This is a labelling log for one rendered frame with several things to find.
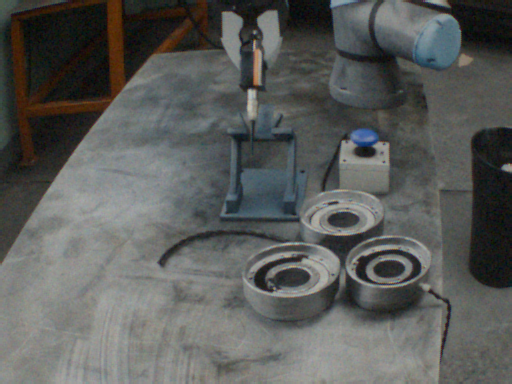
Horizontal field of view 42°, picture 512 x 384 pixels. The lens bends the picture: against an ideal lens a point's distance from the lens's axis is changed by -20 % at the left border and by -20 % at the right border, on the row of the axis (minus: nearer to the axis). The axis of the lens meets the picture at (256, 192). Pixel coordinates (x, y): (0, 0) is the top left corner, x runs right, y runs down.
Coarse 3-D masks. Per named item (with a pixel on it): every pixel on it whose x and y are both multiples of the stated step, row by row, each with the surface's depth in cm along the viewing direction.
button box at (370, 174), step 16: (352, 144) 110; (384, 144) 109; (352, 160) 105; (368, 160) 105; (384, 160) 105; (352, 176) 106; (368, 176) 105; (384, 176) 105; (368, 192) 106; (384, 192) 106
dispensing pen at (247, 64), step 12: (252, 36) 96; (252, 48) 96; (252, 60) 94; (252, 72) 94; (240, 84) 94; (252, 84) 94; (252, 96) 95; (252, 108) 95; (252, 120) 95; (252, 132) 95; (252, 144) 95
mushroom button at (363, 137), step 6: (354, 132) 106; (360, 132) 106; (366, 132) 106; (372, 132) 106; (354, 138) 105; (360, 138) 105; (366, 138) 105; (372, 138) 105; (378, 138) 106; (360, 144) 105; (366, 144) 105; (372, 144) 105; (366, 150) 107
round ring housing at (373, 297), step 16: (368, 240) 89; (384, 240) 89; (400, 240) 89; (416, 240) 88; (352, 256) 87; (384, 256) 88; (400, 256) 87; (352, 272) 86; (368, 272) 85; (384, 272) 88; (400, 272) 87; (352, 288) 83; (368, 288) 81; (384, 288) 80; (400, 288) 80; (416, 288) 82; (368, 304) 83; (384, 304) 82; (400, 304) 82
